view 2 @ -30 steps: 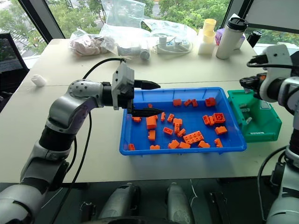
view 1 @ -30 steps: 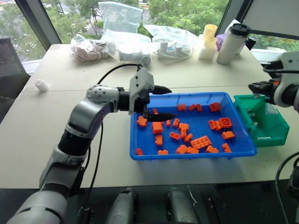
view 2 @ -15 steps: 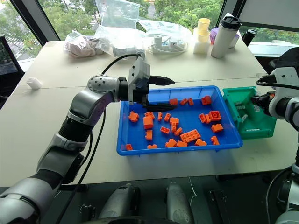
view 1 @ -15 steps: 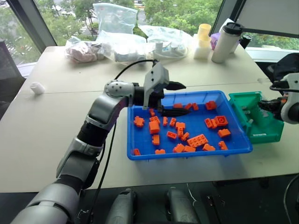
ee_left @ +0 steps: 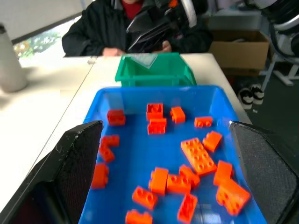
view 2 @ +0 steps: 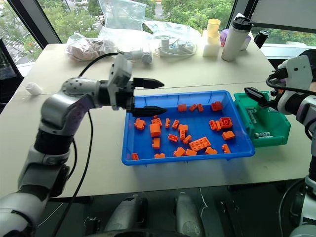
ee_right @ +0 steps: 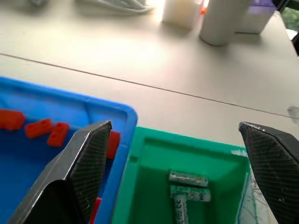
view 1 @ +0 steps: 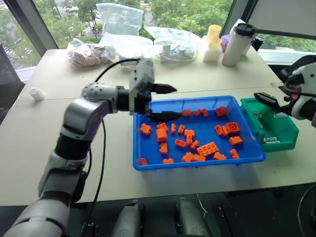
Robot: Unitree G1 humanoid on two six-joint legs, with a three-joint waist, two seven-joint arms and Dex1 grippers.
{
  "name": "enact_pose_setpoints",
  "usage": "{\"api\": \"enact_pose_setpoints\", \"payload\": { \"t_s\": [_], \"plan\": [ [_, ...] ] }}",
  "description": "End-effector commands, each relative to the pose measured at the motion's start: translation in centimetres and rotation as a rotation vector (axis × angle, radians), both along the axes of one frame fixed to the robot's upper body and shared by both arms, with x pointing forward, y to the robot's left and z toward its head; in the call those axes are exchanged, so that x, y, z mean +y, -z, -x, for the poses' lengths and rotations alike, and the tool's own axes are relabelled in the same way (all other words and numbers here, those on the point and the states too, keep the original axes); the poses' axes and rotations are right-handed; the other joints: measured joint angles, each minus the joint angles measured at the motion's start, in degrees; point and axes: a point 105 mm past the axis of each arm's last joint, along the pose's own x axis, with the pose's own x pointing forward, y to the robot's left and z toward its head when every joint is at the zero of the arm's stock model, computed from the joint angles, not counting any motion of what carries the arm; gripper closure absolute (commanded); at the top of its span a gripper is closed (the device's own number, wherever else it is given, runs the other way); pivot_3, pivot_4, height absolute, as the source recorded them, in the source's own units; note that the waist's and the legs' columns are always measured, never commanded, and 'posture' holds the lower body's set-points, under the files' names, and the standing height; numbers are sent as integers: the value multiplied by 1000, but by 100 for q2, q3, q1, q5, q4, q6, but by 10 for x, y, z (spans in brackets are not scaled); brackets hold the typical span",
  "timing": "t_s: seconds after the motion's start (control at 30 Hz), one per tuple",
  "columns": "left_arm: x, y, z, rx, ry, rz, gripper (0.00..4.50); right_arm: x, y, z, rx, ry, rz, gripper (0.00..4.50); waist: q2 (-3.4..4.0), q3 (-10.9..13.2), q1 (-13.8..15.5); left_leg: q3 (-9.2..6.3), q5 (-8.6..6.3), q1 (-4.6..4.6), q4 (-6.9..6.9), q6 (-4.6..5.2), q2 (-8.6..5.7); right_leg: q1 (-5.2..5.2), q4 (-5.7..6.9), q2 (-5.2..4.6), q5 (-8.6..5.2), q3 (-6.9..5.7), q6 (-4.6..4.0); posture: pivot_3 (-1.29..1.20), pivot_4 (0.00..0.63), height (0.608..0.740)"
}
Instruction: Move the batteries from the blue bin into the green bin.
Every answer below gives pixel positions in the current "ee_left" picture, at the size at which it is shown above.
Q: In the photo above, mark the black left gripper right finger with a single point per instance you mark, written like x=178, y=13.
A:
x=264, y=168

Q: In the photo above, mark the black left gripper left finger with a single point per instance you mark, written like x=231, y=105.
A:
x=58, y=168

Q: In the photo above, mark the black plastic bag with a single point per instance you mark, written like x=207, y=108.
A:
x=151, y=30

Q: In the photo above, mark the blue plastic bin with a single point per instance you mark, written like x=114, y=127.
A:
x=140, y=154

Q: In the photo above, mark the green plastic bin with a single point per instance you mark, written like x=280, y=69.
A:
x=151, y=78

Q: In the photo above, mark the person's right hand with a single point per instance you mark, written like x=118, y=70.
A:
x=112, y=51

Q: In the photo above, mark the person's left hand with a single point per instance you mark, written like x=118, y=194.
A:
x=167, y=47

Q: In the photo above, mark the small orange toy brick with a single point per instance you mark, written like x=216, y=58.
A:
x=223, y=172
x=192, y=177
x=100, y=176
x=138, y=217
x=187, y=207
x=154, y=111
x=212, y=140
x=157, y=126
x=116, y=117
x=178, y=114
x=178, y=184
x=203, y=121
x=159, y=180
x=144, y=197
x=107, y=154
x=109, y=140
x=233, y=197

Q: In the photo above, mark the large orange eight-stud brick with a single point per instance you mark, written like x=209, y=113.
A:
x=198, y=156

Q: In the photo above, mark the black and white shoe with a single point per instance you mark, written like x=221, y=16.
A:
x=245, y=98
x=257, y=93

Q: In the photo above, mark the white bottle with dark cap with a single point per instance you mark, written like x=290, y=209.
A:
x=10, y=63

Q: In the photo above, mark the brown cardboard box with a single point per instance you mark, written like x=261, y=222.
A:
x=238, y=51

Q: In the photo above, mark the clear plastic bag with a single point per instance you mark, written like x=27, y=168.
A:
x=144, y=60

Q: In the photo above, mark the person in black jacket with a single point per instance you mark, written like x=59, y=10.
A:
x=100, y=28

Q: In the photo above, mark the black round machine housing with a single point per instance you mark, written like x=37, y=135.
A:
x=280, y=14

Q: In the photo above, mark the white metal frame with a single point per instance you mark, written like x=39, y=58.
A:
x=283, y=74

